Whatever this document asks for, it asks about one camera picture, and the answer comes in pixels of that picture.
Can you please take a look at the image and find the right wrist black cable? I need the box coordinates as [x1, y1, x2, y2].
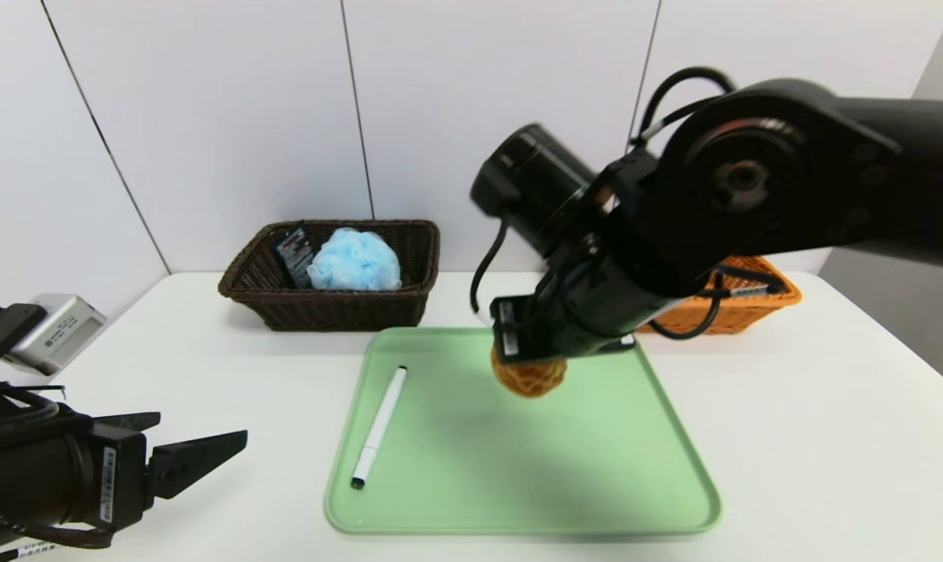
[470, 66, 788, 342]

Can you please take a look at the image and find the cream puff bread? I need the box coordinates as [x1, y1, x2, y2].
[491, 351, 568, 399]

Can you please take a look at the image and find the dark brown wicker basket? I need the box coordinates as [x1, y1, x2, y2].
[219, 220, 441, 333]

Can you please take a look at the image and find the black cosmetic tube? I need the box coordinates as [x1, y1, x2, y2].
[272, 225, 316, 290]

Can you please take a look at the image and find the orange wicker basket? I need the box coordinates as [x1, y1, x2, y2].
[639, 254, 802, 335]

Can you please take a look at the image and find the left wrist camera silver box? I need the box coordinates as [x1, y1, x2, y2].
[3, 293, 107, 377]

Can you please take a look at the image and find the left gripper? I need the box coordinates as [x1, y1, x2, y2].
[0, 411, 248, 534]

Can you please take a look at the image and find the white marker pen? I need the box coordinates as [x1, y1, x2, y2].
[350, 365, 408, 491]

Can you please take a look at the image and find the blue mesh bath sponge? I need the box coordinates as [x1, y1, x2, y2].
[308, 228, 403, 292]

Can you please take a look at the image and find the green plastic tray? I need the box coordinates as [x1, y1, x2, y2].
[323, 326, 722, 536]

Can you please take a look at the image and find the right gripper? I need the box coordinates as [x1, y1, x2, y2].
[489, 260, 659, 365]

